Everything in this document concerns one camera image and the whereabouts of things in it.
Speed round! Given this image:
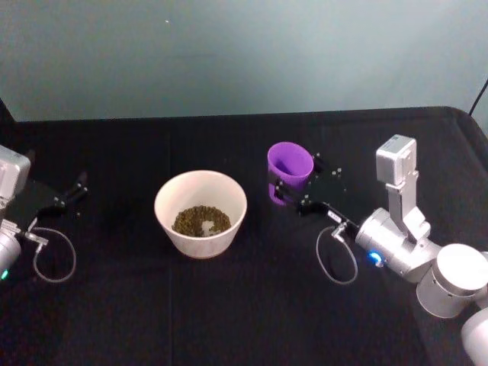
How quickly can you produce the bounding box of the purple plastic cup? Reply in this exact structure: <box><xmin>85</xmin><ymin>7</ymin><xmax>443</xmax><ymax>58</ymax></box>
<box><xmin>266</xmin><ymin>141</ymin><xmax>315</xmax><ymax>207</ymax></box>

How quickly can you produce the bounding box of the plain pale wall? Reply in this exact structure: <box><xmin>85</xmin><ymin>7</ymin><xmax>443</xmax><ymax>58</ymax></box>
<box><xmin>0</xmin><ymin>0</ymin><xmax>488</xmax><ymax>123</ymax></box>

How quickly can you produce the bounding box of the thin black hanging cable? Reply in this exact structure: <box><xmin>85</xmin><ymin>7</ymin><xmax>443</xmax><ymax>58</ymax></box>
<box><xmin>467</xmin><ymin>75</ymin><xmax>488</xmax><ymax>116</ymax></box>

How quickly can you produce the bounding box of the thin grey left gripper cable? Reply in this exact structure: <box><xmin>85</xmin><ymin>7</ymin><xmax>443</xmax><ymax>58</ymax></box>
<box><xmin>24</xmin><ymin>226</ymin><xmax>78</xmax><ymax>284</ymax></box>

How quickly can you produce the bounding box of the heap of green beans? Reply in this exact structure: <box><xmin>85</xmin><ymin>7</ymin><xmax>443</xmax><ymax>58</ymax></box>
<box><xmin>171</xmin><ymin>205</ymin><xmax>232</xmax><ymax>238</ymax></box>

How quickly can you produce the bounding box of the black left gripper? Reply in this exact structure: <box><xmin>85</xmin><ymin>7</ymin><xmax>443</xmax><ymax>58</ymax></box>
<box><xmin>21</xmin><ymin>171</ymin><xmax>91</xmax><ymax>234</ymax></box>

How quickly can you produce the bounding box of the black table cloth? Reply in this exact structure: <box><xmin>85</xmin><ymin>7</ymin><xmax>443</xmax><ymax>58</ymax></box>
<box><xmin>0</xmin><ymin>105</ymin><xmax>488</xmax><ymax>366</ymax></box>

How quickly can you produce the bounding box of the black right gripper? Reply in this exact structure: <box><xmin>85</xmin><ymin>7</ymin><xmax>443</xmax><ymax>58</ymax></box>
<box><xmin>268</xmin><ymin>152</ymin><xmax>363</xmax><ymax>242</ymax></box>

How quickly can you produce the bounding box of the thin grey gripper cable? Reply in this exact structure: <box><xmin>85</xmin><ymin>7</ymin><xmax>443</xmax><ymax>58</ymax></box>
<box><xmin>24</xmin><ymin>226</ymin><xmax>78</xmax><ymax>284</ymax></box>
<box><xmin>315</xmin><ymin>222</ymin><xmax>359</xmax><ymax>285</ymax></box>

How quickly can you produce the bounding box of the thin grey right gripper cable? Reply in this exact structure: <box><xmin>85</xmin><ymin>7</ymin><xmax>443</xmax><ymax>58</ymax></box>
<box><xmin>315</xmin><ymin>222</ymin><xmax>359</xmax><ymax>285</ymax></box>

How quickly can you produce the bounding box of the white round bowl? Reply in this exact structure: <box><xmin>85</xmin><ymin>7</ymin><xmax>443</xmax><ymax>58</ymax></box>
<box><xmin>153</xmin><ymin>170</ymin><xmax>248</xmax><ymax>259</ymax></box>

